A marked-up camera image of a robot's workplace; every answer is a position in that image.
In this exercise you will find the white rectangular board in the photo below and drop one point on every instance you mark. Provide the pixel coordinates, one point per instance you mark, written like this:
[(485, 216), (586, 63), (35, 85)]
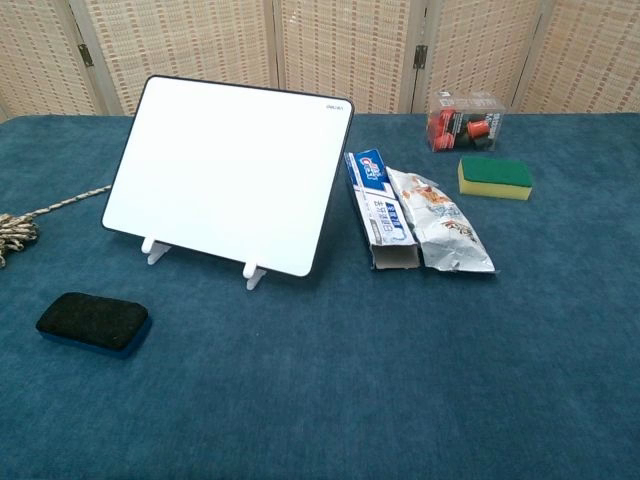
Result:
[(225, 175)]

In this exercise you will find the silver white snack bag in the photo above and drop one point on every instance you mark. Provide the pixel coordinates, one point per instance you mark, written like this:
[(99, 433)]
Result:
[(445, 225)]

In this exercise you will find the black felt blue-backed eraser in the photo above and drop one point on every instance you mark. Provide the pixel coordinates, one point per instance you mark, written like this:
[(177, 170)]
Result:
[(90, 317)]

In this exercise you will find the dark metal screen hinge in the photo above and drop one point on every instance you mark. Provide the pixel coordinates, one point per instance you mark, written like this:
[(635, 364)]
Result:
[(86, 55), (420, 56)]

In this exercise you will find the blue carpet table cover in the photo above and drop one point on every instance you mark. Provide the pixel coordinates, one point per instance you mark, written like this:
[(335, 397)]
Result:
[(320, 375)]

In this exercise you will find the small white plastic cylinder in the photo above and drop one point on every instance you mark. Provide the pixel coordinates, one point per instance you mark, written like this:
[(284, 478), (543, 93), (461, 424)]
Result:
[(252, 274), (154, 251)]

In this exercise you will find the woven bamboo folding screen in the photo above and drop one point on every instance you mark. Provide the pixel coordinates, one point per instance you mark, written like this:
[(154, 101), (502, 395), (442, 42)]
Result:
[(200, 45)]

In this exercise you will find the blue white toothpaste box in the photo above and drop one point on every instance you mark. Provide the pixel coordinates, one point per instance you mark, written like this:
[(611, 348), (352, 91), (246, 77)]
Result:
[(380, 210)]

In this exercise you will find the green yellow scouring sponge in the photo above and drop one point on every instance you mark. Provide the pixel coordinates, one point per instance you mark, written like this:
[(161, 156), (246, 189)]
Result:
[(492, 172)]

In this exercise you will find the clear box red black parts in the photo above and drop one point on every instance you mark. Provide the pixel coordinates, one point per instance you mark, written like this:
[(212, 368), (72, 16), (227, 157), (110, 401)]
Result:
[(465, 122)]

